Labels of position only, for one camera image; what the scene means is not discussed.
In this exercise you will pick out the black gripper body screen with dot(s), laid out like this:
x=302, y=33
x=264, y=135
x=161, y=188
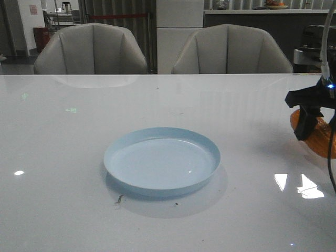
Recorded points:
x=320, y=95

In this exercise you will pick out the black gripper finger screen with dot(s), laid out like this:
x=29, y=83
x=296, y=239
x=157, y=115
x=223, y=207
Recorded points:
x=307, y=121

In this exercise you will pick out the orange plastic corn cob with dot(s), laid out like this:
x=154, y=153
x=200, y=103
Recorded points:
x=318, y=140

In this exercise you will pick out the light blue round plate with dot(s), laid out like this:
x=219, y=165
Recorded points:
x=162, y=161

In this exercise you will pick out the dark counter with white top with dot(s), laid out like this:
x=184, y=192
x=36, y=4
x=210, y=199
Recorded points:
x=286, y=25

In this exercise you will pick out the right beige leather chair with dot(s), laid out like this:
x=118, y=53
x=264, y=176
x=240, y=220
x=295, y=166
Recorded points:
x=231, y=49

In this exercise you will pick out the beige leather chair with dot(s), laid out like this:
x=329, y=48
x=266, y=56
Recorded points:
x=91, y=49
x=231, y=49

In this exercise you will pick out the fruit bowl on counter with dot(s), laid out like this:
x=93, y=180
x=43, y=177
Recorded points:
x=275, y=5

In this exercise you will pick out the white cabinet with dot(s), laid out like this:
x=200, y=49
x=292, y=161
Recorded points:
x=175, y=20

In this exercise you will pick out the red barrier belt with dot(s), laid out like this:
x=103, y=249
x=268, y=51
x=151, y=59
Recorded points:
x=91, y=17

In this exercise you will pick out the left beige leather chair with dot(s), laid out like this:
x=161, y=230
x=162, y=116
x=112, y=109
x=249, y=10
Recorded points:
x=91, y=49

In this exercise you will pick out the red trash bin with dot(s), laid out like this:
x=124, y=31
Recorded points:
x=41, y=36

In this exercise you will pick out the pink wall poster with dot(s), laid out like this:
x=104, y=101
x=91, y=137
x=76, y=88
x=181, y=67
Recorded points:
x=33, y=10

